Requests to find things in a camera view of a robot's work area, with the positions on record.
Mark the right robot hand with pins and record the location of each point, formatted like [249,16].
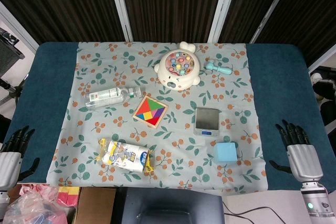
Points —
[304,158]

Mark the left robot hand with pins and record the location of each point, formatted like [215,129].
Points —
[10,159]

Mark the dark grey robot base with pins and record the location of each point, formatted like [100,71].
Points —
[168,207]

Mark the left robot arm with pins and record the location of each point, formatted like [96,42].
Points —
[3,199]

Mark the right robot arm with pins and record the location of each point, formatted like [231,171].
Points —
[316,203]

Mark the light blue cube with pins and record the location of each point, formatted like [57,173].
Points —
[225,152]

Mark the small digital scale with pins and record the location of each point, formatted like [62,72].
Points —
[207,121]

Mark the clear plastic bag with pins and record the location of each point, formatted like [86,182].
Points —
[34,207]

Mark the red and yellow box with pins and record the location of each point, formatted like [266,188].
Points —
[67,194]

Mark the dark blue table cover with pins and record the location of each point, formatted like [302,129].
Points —
[39,98]

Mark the black tripod stand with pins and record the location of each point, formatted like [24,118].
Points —
[9,87]

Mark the black and white shoes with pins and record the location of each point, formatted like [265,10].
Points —
[324,85]

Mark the brown cardboard box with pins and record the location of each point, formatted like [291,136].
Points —
[95,205]

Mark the black equipment case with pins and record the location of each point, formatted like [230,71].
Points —
[9,51]

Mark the white snack package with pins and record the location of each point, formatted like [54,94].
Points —
[127,156]

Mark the clear plastic water bottle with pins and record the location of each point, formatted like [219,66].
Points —
[111,97]

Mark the light blue toy hammer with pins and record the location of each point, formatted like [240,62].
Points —
[218,67]

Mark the floral grey tablecloth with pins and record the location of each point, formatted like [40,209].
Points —
[162,119]

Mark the colourful wooden tangram puzzle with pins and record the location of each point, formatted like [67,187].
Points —
[150,112]

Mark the white whale fishing toy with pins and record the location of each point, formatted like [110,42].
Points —
[177,68]

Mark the white folding screen frame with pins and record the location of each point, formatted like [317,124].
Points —
[17,24]
[221,6]
[271,6]
[119,3]

